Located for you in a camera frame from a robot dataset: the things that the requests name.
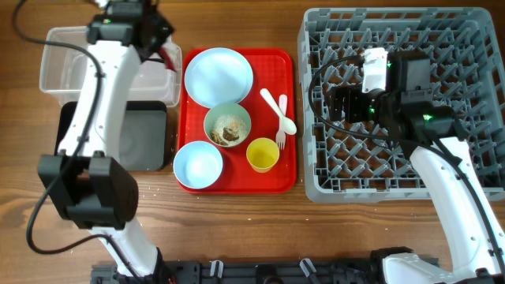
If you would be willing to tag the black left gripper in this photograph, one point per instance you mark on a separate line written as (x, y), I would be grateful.
(166, 27)

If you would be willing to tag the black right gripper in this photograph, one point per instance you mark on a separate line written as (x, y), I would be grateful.
(353, 95)

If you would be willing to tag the red snack wrapper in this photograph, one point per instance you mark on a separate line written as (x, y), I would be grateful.
(167, 61)

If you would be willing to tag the yellow cup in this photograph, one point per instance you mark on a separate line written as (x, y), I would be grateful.
(262, 154)

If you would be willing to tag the green bowl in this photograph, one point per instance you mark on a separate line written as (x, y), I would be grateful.
(225, 108)

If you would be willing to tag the rice and nutshell leftovers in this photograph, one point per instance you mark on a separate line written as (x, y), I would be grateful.
(229, 130)

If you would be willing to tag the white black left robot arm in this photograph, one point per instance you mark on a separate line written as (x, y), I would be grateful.
(84, 178)

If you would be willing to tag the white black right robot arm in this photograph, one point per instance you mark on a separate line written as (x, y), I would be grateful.
(396, 94)

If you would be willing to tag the clear plastic waste bin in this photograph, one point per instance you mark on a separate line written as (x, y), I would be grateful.
(63, 70)

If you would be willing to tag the grey dishwasher rack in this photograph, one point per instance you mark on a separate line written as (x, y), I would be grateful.
(352, 163)

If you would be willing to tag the black waste tray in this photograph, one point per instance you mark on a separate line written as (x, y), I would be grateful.
(130, 135)

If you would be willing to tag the white plastic spoon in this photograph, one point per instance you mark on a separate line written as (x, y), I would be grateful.
(288, 125)

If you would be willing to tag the light blue plate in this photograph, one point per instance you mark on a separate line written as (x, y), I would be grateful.
(218, 75)

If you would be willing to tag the red serving tray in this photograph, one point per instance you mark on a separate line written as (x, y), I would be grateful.
(272, 69)

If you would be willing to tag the light blue small bowl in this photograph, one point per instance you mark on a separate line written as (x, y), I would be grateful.
(198, 164)

